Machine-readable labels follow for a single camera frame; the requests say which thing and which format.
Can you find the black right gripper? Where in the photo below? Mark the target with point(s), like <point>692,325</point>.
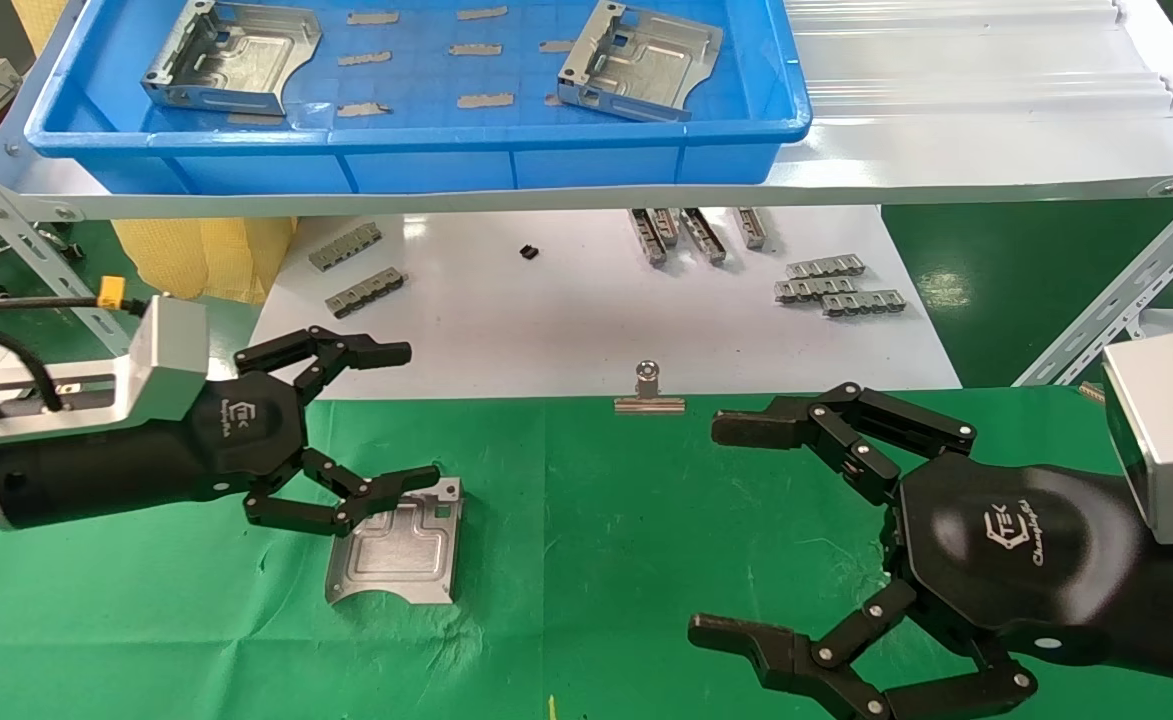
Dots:
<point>1026,550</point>

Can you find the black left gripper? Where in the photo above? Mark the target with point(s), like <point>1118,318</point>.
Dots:
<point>146,465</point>

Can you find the stamped steel bracket plate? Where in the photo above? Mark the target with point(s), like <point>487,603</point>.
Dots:
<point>396,560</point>
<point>646,60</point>
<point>246,60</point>

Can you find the grey metal connector strip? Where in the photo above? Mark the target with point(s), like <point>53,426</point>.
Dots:
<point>703,235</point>
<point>826,267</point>
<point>864,304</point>
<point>751,228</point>
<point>668,226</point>
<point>814,290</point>
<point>648,238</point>
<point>346,247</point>
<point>366,293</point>

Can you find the green table cloth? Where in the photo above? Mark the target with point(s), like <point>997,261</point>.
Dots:
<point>596,550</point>

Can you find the blue plastic tray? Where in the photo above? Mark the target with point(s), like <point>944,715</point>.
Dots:
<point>426,160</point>

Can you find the chrome stool base with castors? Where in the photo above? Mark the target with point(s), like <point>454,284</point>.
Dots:
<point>73,252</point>

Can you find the slotted steel angle brace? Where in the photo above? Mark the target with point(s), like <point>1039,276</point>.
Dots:
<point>1116,308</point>
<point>36,258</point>

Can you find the white metal shelf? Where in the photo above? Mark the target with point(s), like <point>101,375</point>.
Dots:
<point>946,150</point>

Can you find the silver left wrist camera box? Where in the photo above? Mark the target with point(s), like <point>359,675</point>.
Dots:
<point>171,350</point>

